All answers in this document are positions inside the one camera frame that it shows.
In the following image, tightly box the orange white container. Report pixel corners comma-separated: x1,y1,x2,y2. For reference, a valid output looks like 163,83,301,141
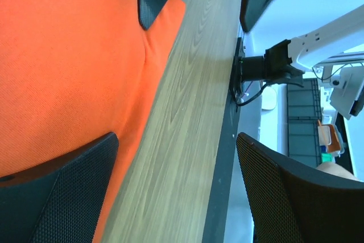
317,120,345,157

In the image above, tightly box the green small object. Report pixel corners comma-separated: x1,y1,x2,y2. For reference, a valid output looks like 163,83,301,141
321,153,333,163

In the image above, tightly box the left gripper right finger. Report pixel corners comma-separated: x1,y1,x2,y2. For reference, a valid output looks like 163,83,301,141
237,133,363,242

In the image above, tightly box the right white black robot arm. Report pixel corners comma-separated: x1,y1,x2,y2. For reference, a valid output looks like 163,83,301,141
138,0,363,85

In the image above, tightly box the orange t shirt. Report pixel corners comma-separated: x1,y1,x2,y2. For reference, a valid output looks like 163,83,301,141
1,0,185,242

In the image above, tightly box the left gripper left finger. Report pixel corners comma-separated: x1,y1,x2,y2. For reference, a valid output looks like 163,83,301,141
1,133,118,242

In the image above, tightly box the black plastic crate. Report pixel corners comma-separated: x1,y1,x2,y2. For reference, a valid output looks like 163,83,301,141
287,78,322,168

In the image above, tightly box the white round object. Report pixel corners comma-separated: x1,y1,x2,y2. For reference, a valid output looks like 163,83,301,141
262,87,278,111

